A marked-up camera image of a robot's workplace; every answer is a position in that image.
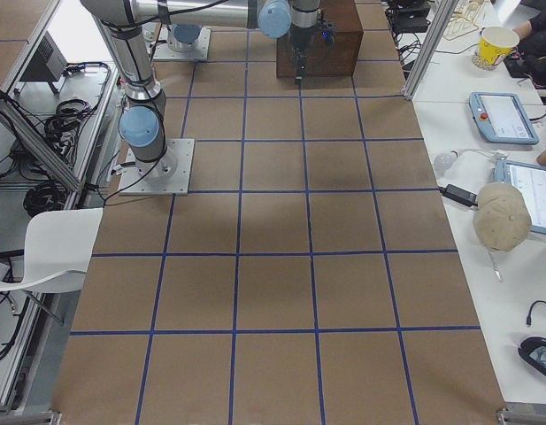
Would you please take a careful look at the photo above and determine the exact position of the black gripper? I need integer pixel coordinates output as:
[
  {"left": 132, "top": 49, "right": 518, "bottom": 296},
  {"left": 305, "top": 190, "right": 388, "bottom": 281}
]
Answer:
[{"left": 288, "top": 26, "right": 335, "bottom": 84}]

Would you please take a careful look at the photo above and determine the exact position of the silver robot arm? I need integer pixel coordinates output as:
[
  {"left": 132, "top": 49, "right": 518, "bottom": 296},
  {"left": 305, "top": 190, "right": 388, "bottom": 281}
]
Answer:
[
  {"left": 167, "top": 24, "right": 202, "bottom": 53},
  {"left": 82, "top": 1, "right": 335, "bottom": 178}
]

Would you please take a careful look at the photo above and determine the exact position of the dark brown wooden cabinet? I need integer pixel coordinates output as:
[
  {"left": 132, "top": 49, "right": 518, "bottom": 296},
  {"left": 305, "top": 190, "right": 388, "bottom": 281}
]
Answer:
[{"left": 276, "top": 1, "right": 363, "bottom": 80}]

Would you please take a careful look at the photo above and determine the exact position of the white light bulb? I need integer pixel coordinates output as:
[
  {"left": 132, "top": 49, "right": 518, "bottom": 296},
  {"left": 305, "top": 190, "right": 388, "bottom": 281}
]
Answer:
[{"left": 433, "top": 151, "right": 460, "bottom": 174}]

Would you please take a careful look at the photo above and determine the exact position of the yellow popcorn cup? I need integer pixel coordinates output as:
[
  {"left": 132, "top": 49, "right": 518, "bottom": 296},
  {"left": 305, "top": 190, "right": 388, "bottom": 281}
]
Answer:
[{"left": 472, "top": 27, "right": 519, "bottom": 71}]

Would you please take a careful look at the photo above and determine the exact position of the black power adapter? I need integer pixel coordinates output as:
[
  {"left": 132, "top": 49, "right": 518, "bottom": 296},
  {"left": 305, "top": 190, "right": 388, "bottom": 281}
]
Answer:
[{"left": 439, "top": 184, "right": 478, "bottom": 207}]

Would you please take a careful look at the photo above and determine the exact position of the blue teach pendant far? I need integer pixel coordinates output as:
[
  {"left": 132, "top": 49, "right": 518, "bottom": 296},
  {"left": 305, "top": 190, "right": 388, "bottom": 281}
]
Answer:
[{"left": 468, "top": 92, "right": 540, "bottom": 145}]

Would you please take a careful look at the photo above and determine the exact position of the blue teach pendant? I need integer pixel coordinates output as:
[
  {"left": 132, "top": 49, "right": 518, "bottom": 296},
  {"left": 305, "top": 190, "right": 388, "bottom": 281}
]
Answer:
[
  {"left": 493, "top": 159, "right": 546, "bottom": 235},
  {"left": 468, "top": 92, "right": 540, "bottom": 145}
]

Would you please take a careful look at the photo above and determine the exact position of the grey metal box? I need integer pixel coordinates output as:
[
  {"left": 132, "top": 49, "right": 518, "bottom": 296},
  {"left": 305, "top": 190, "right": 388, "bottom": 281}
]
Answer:
[{"left": 19, "top": 31, "right": 67, "bottom": 94}]

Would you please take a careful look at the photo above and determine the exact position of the beige baseball cap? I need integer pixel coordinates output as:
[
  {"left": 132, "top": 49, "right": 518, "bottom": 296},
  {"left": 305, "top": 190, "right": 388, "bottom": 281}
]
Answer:
[{"left": 473, "top": 182, "right": 532, "bottom": 252}]

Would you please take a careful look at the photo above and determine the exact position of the blue teach pendant near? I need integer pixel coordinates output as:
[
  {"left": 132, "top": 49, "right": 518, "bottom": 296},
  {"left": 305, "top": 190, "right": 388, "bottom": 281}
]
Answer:
[{"left": 493, "top": 159, "right": 546, "bottom": 235}]

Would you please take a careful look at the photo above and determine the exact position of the white plastic chair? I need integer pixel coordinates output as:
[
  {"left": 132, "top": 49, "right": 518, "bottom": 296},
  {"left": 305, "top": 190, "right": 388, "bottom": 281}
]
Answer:
[{"left": 0, "top": 208, "right": 104, "bottom": 294}]

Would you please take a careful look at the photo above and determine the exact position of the black glasses case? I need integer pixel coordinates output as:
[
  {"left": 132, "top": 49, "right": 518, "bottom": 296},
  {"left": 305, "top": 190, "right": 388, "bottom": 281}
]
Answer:
[{"left": 518, "top": 336, "right": 546, "bottom": 377}]

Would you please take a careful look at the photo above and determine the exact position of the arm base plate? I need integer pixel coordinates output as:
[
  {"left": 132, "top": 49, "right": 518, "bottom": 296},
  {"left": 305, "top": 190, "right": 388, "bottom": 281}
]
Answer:
[
  {"left": 118, "top": 138, "right": 196, "bottom": 196},
  {"left": 154, "top": 27, "right": 211, "bottom": 62}
]

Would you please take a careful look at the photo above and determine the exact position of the aluminium frame post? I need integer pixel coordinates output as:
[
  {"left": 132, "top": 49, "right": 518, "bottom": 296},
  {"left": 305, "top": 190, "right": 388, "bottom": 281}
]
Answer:
[{"left": 403, "top": 0, "right": 458, "bottom": 100}]

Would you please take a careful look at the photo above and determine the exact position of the wooden wire rack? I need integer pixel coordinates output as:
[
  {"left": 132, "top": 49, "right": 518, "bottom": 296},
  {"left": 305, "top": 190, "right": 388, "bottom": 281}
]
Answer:
[{"left": 442, "top": 0, "right": 486, "bottom": 41}]

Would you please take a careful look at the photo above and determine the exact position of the black cable bundle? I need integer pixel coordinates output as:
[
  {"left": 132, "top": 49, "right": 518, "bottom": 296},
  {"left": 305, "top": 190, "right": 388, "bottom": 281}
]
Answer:
[{"left": 24, "top": 179, "right": 70, "bottom": 218}]

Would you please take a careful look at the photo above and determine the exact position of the black usb cable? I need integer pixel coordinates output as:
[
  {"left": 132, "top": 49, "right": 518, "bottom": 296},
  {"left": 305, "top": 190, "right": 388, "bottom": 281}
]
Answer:
[{"left": 526, "top": 300, "right": 546, "bottom": 337}]

